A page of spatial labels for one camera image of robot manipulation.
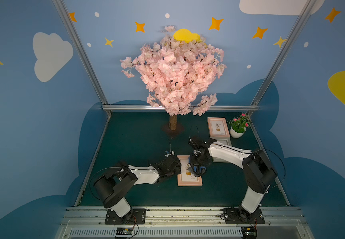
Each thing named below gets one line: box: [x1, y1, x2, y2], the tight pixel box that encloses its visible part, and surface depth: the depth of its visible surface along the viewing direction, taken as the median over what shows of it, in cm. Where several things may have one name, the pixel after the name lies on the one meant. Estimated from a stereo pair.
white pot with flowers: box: [226, 113, 252, 139], surface depth 103 cm
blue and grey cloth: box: [187, 163, 207, 177], surface depth 86 cm
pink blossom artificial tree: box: [120, 24, 227, 131], surface depth 70 cm
